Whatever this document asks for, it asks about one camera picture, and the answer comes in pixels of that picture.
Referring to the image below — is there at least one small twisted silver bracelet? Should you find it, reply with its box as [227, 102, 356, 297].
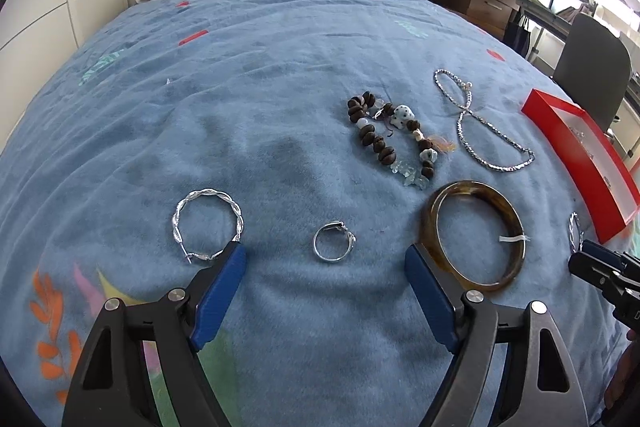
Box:
[170, 186, 246, 264]

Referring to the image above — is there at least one white wardrobe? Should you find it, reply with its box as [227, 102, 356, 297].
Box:
[1, 0, 128, 143]

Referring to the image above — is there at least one brown beaded bracelet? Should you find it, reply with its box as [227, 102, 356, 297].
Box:
[346, 90, 459, 191]

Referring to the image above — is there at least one red shallow box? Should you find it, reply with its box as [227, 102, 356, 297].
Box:
[522, 89, 639, 243]

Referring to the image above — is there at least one dark grey chair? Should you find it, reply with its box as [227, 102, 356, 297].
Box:
[552, 14, 631, 132]

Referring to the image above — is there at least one silver chain necklace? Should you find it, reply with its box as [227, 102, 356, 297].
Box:
[432, 67, 537, 174]

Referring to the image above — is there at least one dark tortoise bangle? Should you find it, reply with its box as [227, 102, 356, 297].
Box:
[419, 180, 529, 293]

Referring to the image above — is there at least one person's right hand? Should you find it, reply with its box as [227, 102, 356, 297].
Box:
[604, 329, 639, 409]

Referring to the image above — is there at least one tiny silver ring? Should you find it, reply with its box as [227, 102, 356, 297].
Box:
[311, 220, 358, 264]

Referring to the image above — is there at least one dark blue hanging bag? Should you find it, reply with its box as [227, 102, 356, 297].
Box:
[502, 13, 530, 57]

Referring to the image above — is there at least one blue patterned bedspread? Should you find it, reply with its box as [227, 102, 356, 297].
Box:
[1, 0, 626, 426]

